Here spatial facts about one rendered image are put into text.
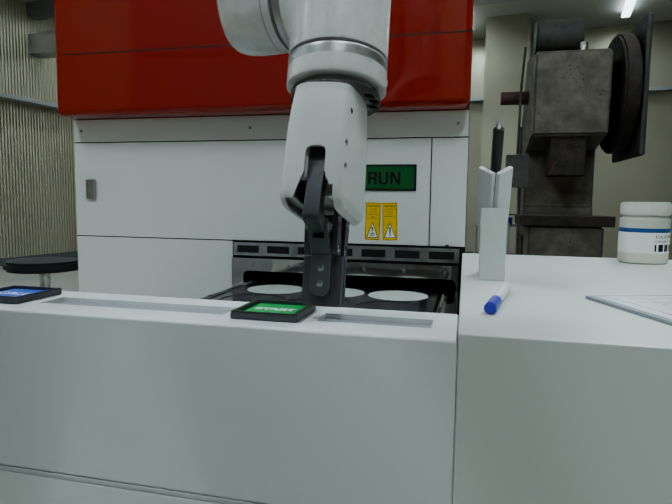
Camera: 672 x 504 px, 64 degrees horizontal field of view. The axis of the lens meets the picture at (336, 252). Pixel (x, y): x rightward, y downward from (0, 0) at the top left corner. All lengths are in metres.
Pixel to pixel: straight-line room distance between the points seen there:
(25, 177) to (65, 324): 9.58
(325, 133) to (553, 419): 0.25
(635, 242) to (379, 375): 0.62
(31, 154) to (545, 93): 7.84
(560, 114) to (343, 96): 5.11
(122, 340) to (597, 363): 0.35
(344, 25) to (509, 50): 9.46
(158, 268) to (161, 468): 0.74
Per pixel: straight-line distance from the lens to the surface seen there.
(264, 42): 0.51
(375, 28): 0.46
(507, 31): 9.98
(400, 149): 1.01
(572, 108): 5.52
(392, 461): 0.42
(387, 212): 1.01
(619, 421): 0.41
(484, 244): 0.65
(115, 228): 1.23
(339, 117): 0.41
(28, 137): 10.15
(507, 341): 0.39
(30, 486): 0.57
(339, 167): 0.40
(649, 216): 0.94
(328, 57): 0.44
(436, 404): 0.40
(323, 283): 0.42
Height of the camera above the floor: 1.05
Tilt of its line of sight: 5 degrees down
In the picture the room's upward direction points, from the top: 1 degrees clockwise
